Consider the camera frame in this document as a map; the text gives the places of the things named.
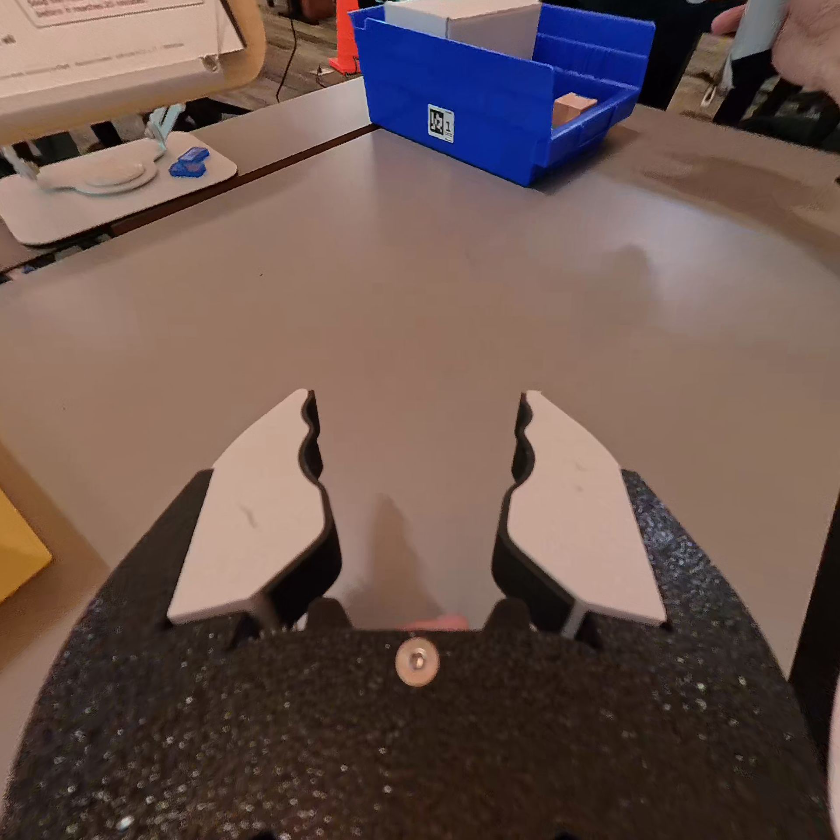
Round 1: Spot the orange traffic cone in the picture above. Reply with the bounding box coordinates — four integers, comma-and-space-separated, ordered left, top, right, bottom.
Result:
327, 0, 362, 74

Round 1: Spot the white board stand base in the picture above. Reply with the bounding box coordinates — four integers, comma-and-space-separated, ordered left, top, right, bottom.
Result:
0, 105, 238, 248

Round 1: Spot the blue plastic bin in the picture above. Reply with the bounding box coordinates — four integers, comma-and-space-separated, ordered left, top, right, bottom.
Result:
348, 2, 657, 189

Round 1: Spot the tan wooden cube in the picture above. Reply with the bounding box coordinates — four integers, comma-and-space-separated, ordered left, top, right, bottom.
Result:
553, 92, 599, 127

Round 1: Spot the large yellow plastic bin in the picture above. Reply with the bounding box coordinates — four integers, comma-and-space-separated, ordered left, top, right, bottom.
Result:
0, 489, 53, 605

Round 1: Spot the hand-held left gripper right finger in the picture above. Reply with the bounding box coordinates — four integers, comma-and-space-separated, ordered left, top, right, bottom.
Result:
491, 389, 668, 641

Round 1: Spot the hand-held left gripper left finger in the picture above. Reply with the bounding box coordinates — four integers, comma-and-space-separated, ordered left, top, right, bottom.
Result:
166, 387, 343, 631

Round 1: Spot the person's right hand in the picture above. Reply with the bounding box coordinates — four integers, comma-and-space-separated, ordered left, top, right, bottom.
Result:
712, 0, 840, 109

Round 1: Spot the white cardboard box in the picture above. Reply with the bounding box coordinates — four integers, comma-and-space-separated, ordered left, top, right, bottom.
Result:
384, 0, 543, 61

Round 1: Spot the instruction sheet on wooden board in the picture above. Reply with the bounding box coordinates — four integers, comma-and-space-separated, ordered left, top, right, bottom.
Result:
0, 0, 267, 147

